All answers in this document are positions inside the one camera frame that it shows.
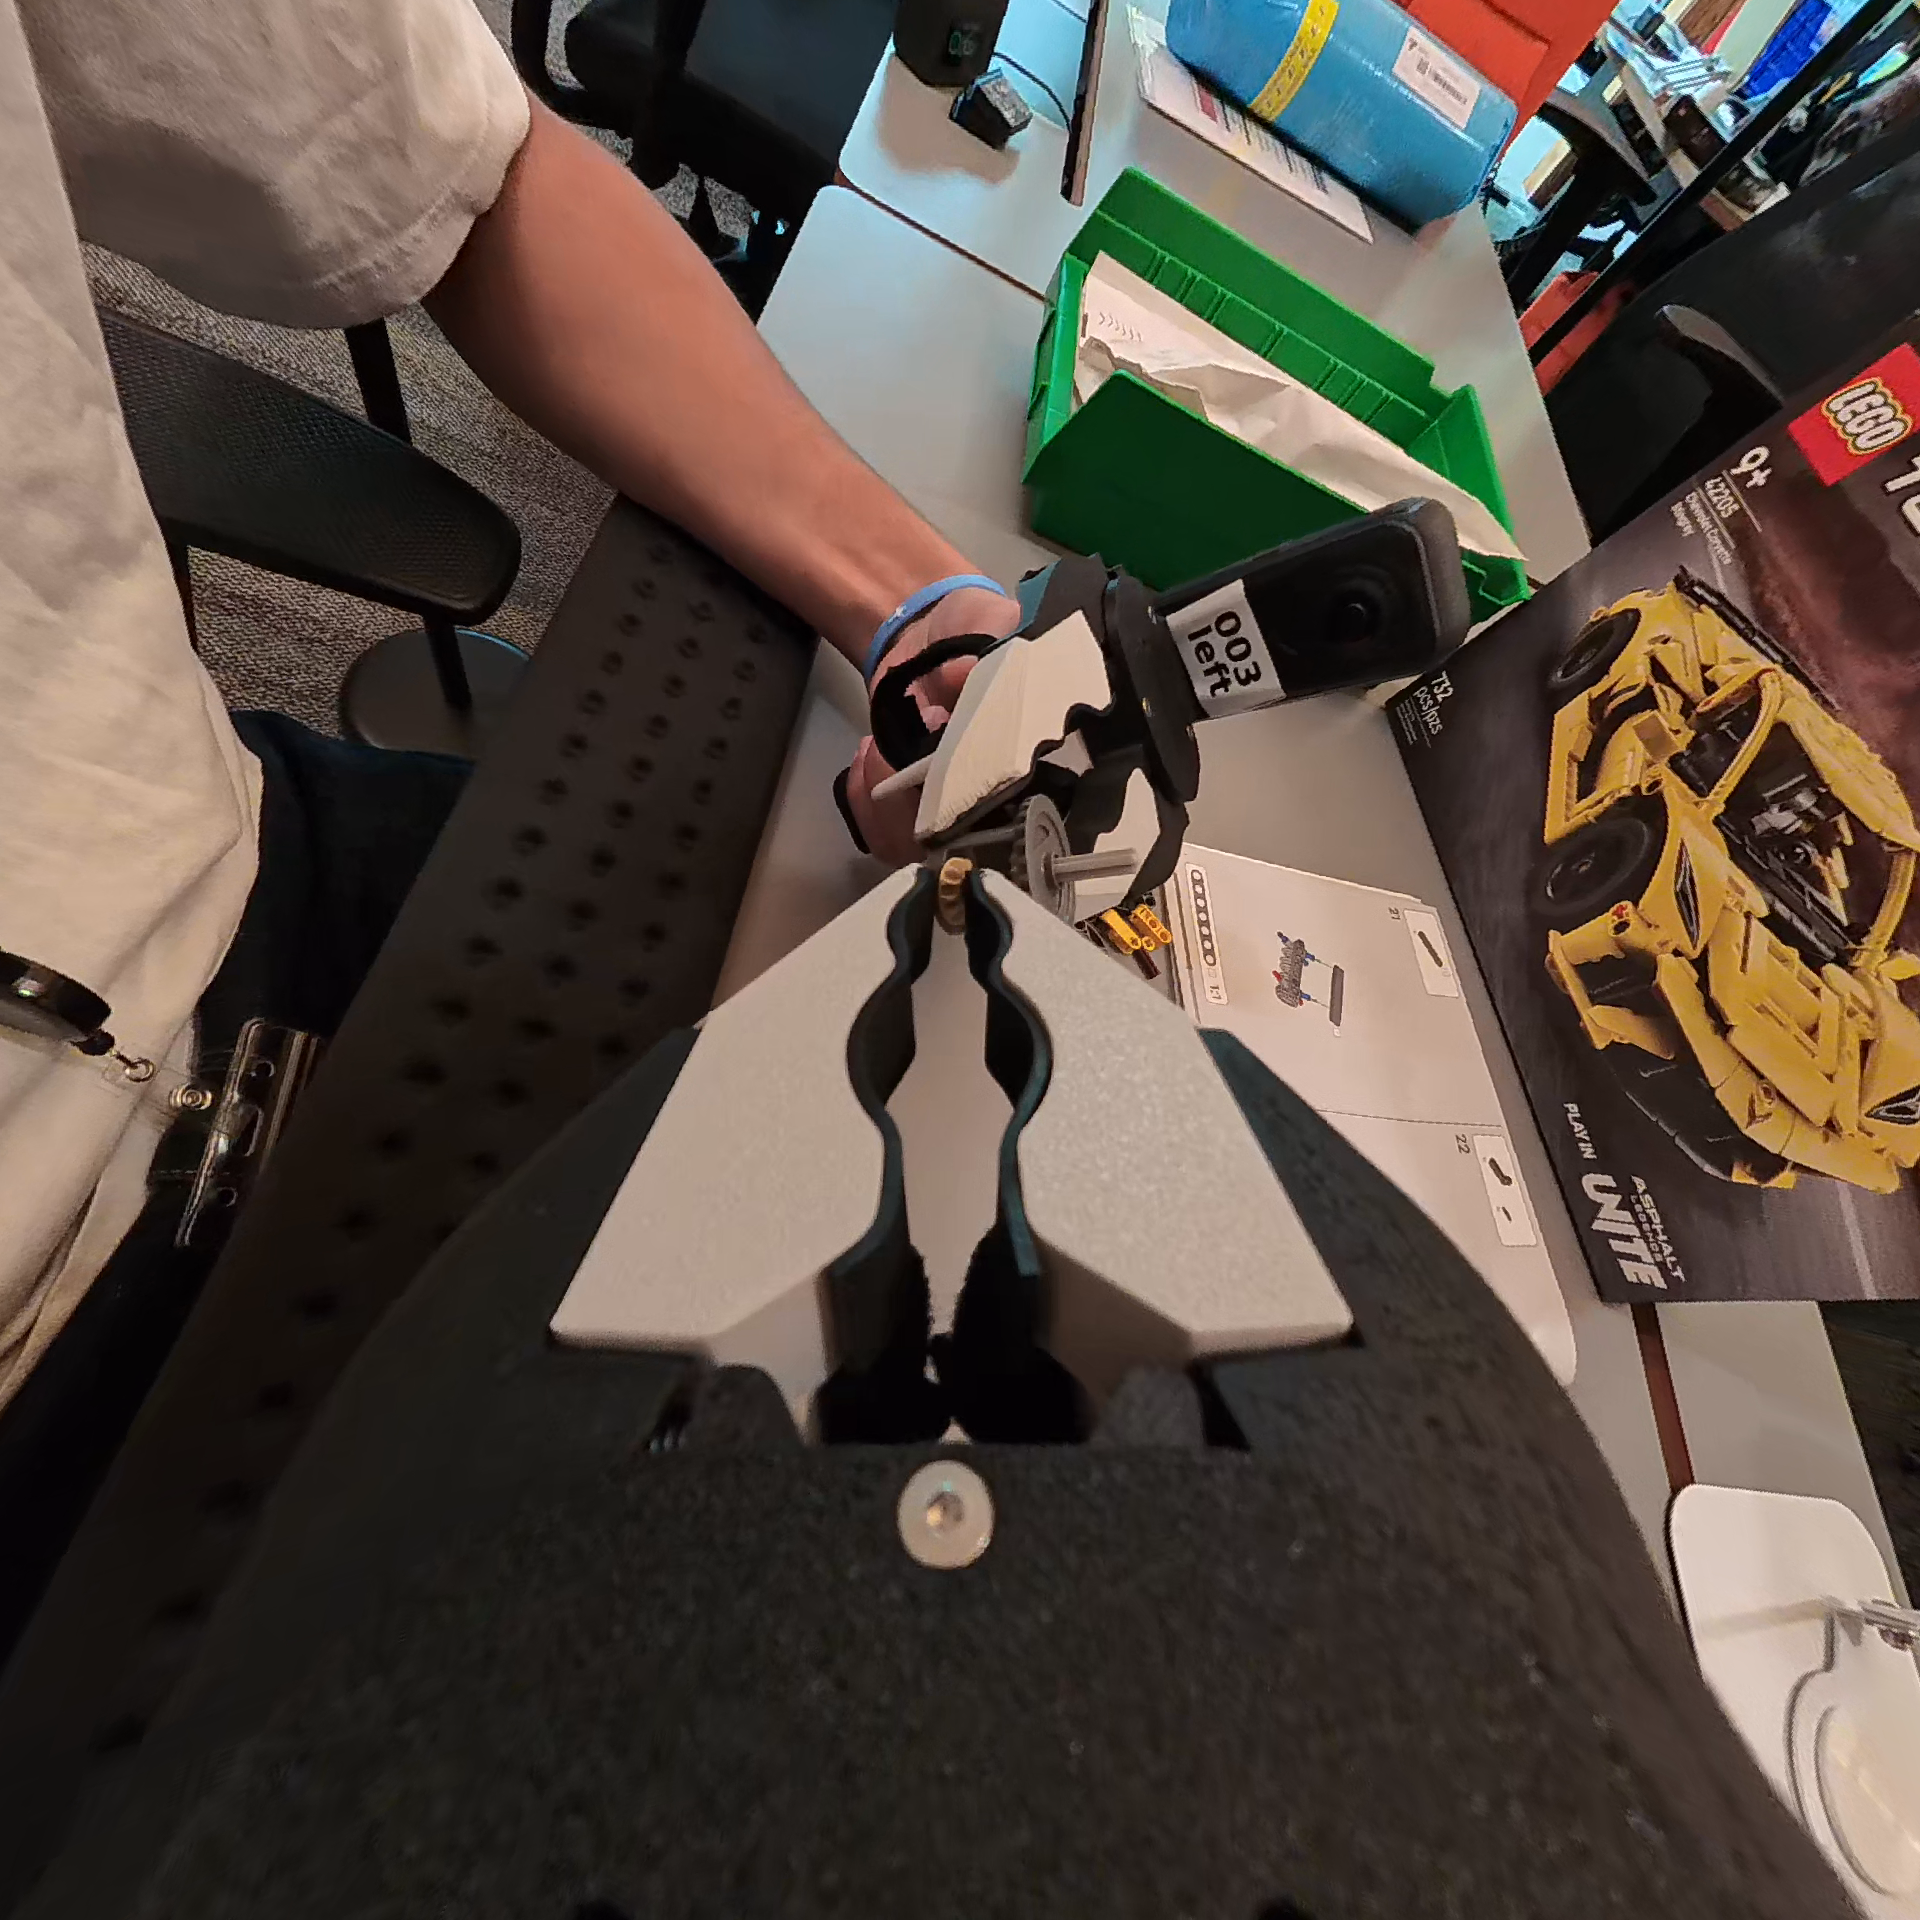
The small black device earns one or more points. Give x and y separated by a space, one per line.
946 38
988 109

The white label sheet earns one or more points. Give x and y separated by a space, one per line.
1261 167

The grey lego axle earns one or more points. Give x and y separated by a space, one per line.
1095 866

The green plastic bin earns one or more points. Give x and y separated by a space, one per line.
1171 495

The person's dark trousers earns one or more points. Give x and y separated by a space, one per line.
345 869

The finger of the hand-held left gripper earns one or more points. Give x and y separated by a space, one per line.
1156 834
1004 734

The orange-red bag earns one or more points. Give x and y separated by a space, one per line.
1499 44

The blue wrapped roll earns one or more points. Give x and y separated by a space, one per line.
1351 104

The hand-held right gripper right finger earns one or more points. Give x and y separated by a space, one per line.
1185 1202

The white paper bag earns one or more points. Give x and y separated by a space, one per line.
1245 389

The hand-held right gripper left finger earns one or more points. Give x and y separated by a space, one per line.
719 1202

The yellow car lego set box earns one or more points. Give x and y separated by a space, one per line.
1678 900

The lego chassis assembly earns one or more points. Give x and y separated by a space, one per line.
1132 928

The white board stand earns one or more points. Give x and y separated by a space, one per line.
1784 1620

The lego instruction booklet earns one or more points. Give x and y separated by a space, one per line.
1351 1049

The person's left hand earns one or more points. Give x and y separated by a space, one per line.
900 796

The grey lego differential housing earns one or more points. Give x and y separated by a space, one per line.
1036 840

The blue wristband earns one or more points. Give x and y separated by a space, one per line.
915 615

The black mesh office chair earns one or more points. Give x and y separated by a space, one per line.
1724 330

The tan lego bevel gear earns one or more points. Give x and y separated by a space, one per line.
954 887

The person's left forearm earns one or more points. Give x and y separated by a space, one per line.
673 375

